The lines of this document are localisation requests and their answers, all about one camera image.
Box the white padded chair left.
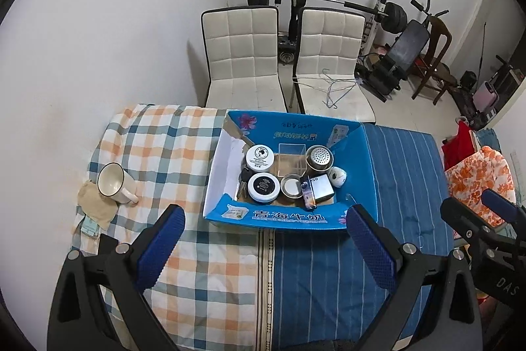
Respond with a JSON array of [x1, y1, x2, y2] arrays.
[[201, 6, 287, 112]]

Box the white padded chair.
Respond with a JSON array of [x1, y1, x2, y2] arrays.
[[201, 6, 287, 112], [293, 7, 376, 123]]

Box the orange white floral blanket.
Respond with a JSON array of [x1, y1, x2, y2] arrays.
[[445, 146, 516, 227]]

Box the blue striped tablecloth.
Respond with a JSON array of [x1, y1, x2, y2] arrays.
[[268, 123, 456, 351]]

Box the white wire hanger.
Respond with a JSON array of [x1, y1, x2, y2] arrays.
[[293, 69, 357, 93]]

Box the silver rectangular box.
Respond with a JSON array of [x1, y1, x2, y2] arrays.
[[310, 174, 334, 204]]

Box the clear acrylic box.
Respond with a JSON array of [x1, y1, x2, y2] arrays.
[[276, 143, 307, 177]]

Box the small bottle with black cap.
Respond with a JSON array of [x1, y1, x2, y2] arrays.
[[300, 175, 317, 212]]

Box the black key bunch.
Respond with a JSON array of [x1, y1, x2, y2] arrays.
[[239, 166, 254, 198]]

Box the white padded chair right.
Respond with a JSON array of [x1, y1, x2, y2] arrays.
[[293, 7, 376, 123]]

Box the black red scooter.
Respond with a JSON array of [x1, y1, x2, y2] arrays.
[[274, 0, 298, 64]]

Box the white lidded round tin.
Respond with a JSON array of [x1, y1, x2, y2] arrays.
[[245, 144, 275, 173]]

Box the beige cloth coaster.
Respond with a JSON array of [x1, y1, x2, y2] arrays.
[[78, 181, 118, 231]]

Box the black lidded round tin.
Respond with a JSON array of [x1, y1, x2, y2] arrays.
[[247, 172, 281, 204]]

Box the black weight bench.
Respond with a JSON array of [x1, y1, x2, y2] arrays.
[[355, 19, 430, 102]]

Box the pink suitcase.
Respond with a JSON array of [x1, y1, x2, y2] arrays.
[[472, 81, 498, 113]]

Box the white ceramic mug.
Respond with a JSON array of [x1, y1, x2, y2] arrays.
[[96, 162, 139, 204]]

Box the white computer mouse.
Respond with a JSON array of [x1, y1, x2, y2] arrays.
[[327, 166, 348, 189]]

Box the red cloth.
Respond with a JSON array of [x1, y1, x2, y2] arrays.
[[441, 121, 476, 170]]

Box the plaid checked tablecloth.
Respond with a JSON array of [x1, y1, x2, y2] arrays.
[[88, 105, 272, 350]]

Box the blue cardboard box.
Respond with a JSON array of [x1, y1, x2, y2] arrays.
[[203, 111, 378, 231]]

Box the barbell with black weights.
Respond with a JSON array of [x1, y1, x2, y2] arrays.
[[232, 0, 409, 36]]

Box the blue wire hanger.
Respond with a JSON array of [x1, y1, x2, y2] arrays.
[[320, 68, 357, 109]]

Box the brown wooden chair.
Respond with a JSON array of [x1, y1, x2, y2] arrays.
[[410, 16, 457, 105]]

